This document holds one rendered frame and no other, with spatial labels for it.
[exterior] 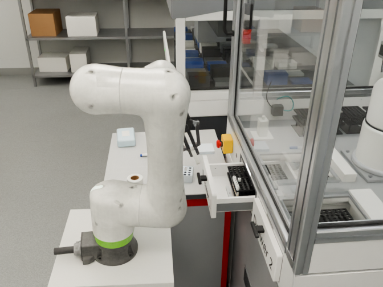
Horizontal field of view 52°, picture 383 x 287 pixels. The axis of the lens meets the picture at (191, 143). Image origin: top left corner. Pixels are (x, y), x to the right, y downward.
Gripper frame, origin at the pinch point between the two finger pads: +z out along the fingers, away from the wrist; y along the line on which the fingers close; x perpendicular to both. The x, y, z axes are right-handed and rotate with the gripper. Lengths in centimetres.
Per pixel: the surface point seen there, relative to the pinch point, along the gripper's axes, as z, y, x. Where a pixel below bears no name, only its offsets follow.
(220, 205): 14.3, -3.2, 16.4
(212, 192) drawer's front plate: 7.4, -2.1, 16.6
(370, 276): 21, -38, 58
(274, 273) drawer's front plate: 19, -13, 49
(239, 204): 16.7, -9.9, 16.4
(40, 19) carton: -32, 146, -369
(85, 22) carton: -10, 97, -366
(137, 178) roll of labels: 11.0, 29.5, -16.5
